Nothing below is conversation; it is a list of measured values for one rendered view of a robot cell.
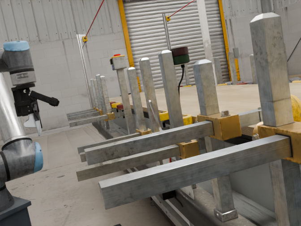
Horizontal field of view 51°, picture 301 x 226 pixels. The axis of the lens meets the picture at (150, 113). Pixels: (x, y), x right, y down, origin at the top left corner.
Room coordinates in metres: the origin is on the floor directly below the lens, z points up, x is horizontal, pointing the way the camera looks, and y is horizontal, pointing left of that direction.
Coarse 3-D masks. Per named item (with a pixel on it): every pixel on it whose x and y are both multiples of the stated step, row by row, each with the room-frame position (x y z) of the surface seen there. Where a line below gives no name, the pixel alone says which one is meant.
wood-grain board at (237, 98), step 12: (252, 84) 2.16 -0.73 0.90; (300, 84) 1.64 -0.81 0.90; (120, 96) 3.75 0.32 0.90; (144, 96) 2.96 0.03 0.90; (156, 96) 2.67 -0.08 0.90; (180, 96) 2.24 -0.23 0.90; (192, 96) 2.07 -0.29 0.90; (228, 96) 1.68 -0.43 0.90; (240, 96) 1.59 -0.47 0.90; (252, 96) 1.50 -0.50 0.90; (300, 96) 1.23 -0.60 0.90; (132, 108) 2.27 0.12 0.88; (144, 108) 1.93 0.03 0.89; (192, 108) 1.47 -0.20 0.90; (228, 108) 1.26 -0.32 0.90; (240, 108) 1.21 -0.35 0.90; (252, 108) 1.16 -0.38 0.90; (252, 132) 0.84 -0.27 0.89
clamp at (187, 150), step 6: (174, 144) 0.98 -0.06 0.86; (180, 144) 0.93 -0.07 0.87; (186, 144) 0.91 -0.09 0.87; (192, 144) 0.92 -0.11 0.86; (180, 150) 0.94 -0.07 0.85; (186, 150) 0.91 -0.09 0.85; (192, 150) 0.92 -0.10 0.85; (198, 150) 0.92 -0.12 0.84; (180, 156) 0.95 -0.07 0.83; (186, 156) 0.91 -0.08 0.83; (192, 156) 0.91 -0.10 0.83
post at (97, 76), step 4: (96, 76) 2.67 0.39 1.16; (96, 80) 2.70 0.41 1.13; (100, 84) 2.67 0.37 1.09; (100, 88) 2.67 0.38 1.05; (100, 92) 2.67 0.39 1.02; (100, 96) 2.67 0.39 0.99; (100, 100) 2.70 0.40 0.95; (104, 104) 2.67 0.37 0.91; (104, 108) 2.67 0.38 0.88; (104, 112) 2.67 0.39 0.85; (108, 124) 2.67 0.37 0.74
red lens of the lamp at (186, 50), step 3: (177, 48) 0.98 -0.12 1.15; (180, 48) 0.98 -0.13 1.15; (183, 48) 0.99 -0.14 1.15; (186, 48) 1.00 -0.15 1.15; (171, 51) 1.00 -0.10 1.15; (174, 51) 0.99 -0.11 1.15; (177, 51) 0.99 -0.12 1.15; (180, 51) 0.98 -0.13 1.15; (183, 51) 0.99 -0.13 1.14; (186, 51) 0.99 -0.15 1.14; (174, 54) 0.99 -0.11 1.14; (177, 54) 0.99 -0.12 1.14; (180, 54) 0.98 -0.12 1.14; (183, 54) 0.99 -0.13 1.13
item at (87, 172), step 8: (200, 144) 0.96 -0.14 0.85; (144, 152) 0.94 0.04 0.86; (152, 152) 0.92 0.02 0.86; (160, 152) 0.93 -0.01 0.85; (168, 152) 0.93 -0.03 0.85; (176, 152) 0.94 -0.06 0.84; (120, 160) 0.90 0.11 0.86; (128, 160) 0.90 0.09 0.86; (136, 160) 0.91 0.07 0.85; (144, 160) 0.91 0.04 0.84; (152, 160) 0.92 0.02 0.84; (160, 160) 0.93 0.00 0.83; (80, 168) 0.89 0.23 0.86; (88, 168) 0.87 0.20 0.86; (96, 168) 0.87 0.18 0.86; (104, 168) 0.88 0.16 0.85; (112, 168) 0.89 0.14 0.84; (120, 168) 0.89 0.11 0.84; (128, 168) 0.90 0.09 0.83; (80, 176) 0.86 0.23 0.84; (88, 176) 0.87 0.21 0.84; (96, 176) 0.87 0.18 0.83
